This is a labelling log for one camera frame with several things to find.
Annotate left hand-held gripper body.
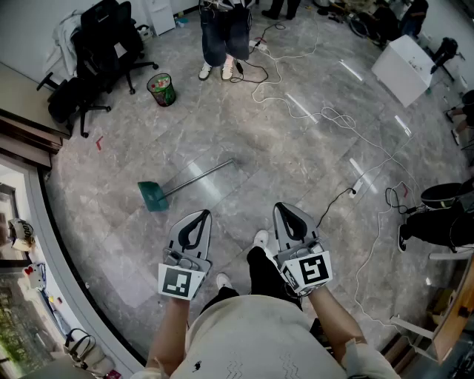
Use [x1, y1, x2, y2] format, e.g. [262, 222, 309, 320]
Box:
[158, 246, 213, 301]

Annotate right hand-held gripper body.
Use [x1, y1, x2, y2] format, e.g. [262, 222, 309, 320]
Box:
[273, 238, 333, 298]

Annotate green dustpan with metal handle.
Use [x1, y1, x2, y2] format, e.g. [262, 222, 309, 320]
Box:
[137, 158, 236, 213]

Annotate person's right forearm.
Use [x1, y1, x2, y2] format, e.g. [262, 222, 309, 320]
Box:
[307, 284, 367, 358]

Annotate person's left forearm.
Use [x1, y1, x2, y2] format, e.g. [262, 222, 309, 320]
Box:
[145, 295, 192, 371]

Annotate person's black trousers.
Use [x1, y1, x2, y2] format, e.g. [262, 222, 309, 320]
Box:
[199, 246, 304, 316]

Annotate black round stool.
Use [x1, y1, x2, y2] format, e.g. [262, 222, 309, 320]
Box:
[419, 181, 464, 209]

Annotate white plush toy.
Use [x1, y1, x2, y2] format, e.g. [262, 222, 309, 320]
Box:
[21, 261, 47, 292]

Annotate wooden desk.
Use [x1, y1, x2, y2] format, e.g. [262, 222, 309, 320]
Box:
[430, 250, 474, 366]

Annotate white printed bag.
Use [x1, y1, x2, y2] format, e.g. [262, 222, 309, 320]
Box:
[7, 218, 36, 253]

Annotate low black office chair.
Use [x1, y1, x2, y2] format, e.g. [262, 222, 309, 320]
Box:
[36, 71, 113, 139]

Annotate brown wooden cabinet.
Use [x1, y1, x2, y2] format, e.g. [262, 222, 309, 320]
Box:
[0, 61, 72, 172]

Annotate white box table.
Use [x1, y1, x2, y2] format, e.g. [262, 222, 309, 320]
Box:
[370, 34, 435, 109]

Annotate tall black office chair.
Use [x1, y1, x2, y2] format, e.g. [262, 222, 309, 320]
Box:
[70, 0, 160, 95]

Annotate white cabinet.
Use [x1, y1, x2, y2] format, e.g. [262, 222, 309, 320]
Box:
[149, 0, 177, 37]

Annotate white cloth on chair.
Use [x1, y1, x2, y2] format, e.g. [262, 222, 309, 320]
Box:
[43, 10, 83, 76]

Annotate black power cable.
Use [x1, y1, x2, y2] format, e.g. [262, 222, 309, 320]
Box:
[229, 21, 287, 84]
[316, 187, 357, 229]

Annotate black cable bundle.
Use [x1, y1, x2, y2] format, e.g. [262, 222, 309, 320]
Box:
[384, 186, 420, 216]

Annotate beige handbag with dark straps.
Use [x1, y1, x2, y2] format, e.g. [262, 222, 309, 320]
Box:
[61, 326, 116, 378]

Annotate white metal frame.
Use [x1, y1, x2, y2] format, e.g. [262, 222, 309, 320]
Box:
[390, 314, 437, 363]

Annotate long white cable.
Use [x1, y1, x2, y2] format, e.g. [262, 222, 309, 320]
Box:
[251, 10, 421, 330]

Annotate black wheeled frame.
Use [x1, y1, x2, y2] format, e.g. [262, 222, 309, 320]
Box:
[349, 6, 401, 48]

